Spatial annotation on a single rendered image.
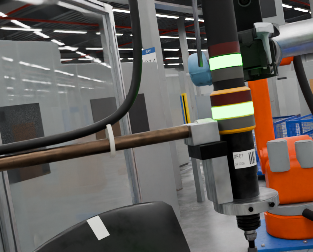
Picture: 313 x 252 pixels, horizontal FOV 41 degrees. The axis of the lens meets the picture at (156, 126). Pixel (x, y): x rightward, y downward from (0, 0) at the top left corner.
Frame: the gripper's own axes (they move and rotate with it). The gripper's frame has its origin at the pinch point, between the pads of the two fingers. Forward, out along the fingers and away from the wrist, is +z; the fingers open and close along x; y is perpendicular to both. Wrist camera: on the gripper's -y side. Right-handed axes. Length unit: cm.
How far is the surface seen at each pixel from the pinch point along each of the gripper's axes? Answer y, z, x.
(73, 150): 11.1, 26.1, 13.6
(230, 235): 167, -388, 99
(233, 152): 14.6, 17.3, 0.2
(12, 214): 30, -28, 71
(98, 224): 22.0, 14.2, 19.7
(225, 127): 11.9, 17.7, 0.5
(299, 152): 80, -365, 11
